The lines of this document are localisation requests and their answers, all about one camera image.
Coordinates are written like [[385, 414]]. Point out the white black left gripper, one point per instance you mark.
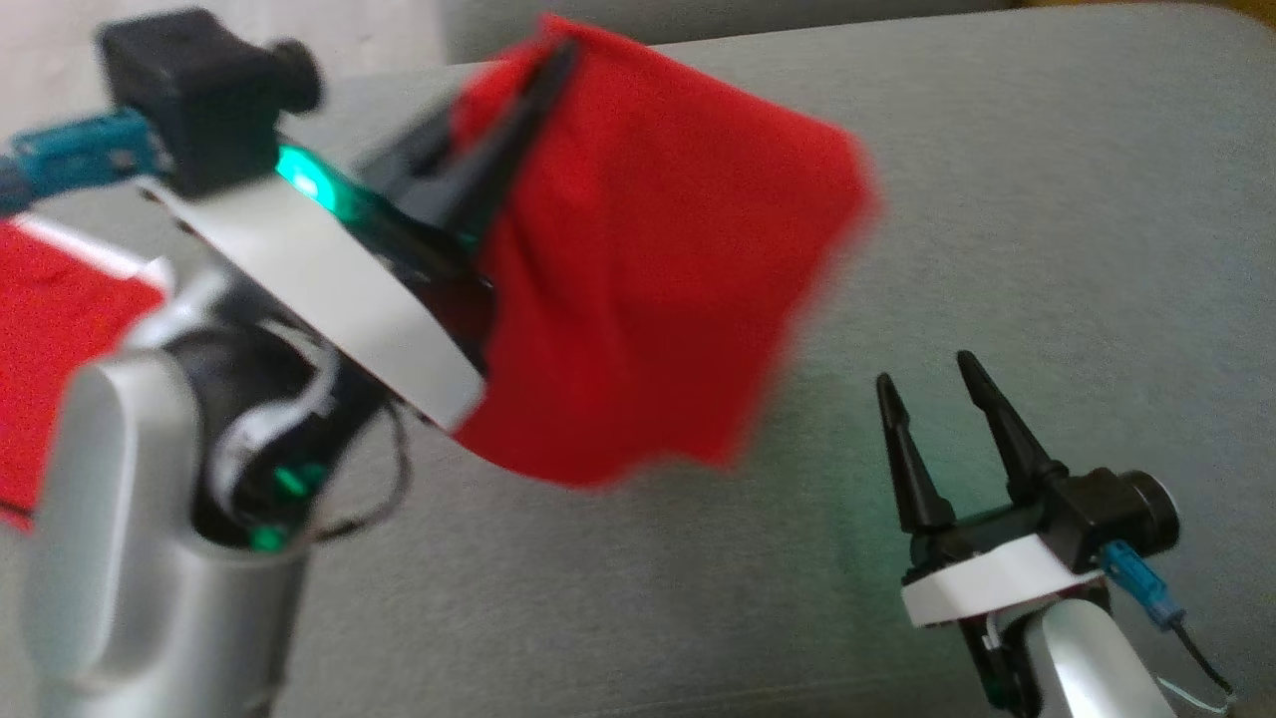
[[329, 289]]

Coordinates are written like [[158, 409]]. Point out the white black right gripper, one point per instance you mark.
[[997, 583]]

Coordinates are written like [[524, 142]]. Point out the red shirt with striped trim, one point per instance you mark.
[[648, 249]]

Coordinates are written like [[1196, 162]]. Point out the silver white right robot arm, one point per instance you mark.
[[1087, 668]]

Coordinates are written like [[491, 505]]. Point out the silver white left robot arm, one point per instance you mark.
[[110, 519]]

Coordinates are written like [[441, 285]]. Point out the red garment with white bands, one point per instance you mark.
[[50, 349]]

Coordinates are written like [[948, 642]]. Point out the large grey sofa seat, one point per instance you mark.
[[997, 249]]

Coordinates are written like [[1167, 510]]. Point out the yellow sofa back cushion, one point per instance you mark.
[[1236, 5]]

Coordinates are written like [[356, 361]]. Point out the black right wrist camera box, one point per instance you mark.
[[1107, 514]]

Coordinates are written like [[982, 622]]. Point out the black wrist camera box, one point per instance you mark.
[[199, 100], [1107, 514]]

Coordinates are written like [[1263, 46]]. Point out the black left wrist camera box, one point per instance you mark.
[[199, 100]]

